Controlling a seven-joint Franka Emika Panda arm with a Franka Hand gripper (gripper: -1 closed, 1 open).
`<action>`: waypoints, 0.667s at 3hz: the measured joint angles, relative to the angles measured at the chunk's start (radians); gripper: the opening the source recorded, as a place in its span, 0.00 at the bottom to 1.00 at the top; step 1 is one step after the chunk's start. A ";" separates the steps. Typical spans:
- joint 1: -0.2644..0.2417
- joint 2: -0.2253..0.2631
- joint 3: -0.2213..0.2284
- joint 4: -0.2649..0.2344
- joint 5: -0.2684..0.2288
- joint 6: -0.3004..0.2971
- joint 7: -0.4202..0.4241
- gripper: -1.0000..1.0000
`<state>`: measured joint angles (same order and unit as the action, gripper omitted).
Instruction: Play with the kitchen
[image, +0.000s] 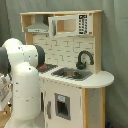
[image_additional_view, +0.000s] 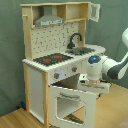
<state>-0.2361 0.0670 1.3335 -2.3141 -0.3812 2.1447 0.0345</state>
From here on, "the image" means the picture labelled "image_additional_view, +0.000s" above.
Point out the white oven door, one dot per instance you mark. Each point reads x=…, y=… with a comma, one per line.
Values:
x=64, y=101

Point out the black toy faucet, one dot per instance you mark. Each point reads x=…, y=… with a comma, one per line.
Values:
x=73, y=40

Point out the wooden toy kitchen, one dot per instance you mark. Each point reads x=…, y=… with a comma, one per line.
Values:
x=45, y=40

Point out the right red stove knob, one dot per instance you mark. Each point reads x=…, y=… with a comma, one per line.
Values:
x=74, y=69

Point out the black toy stovetop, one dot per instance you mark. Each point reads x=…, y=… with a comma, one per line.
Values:
x=52, y=59

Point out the white microwave cabinet door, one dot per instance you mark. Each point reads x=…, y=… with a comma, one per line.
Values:
x=94, y=12

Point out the grey toy sink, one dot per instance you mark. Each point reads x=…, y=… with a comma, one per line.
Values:
x=79, y=51

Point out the grey range hood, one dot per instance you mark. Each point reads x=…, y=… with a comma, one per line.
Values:
x=48, y=18

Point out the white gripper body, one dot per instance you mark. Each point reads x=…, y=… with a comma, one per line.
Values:
x=102, y=88

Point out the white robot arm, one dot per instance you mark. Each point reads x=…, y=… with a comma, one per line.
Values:
x=97, y=65

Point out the red stove knob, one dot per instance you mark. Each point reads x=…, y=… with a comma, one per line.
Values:
x=74, y=69
x=56, y=75

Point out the left red stove knob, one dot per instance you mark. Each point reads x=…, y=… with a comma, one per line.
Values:
x=56, y=75

